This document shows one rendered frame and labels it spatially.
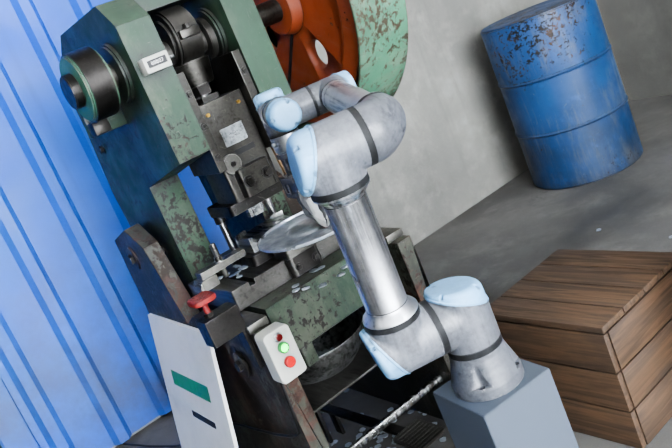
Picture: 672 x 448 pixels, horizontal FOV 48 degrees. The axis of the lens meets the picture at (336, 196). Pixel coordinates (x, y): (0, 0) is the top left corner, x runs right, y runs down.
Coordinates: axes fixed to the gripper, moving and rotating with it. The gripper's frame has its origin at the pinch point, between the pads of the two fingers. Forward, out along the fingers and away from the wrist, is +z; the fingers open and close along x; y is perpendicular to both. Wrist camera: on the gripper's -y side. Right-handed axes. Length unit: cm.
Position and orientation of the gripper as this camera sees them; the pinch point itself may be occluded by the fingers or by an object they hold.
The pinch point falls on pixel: (326, 222)
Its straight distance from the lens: 189.0
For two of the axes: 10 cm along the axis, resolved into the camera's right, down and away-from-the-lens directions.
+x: -7.5, 4.4, -5.0
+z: 3.8, 9.0, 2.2
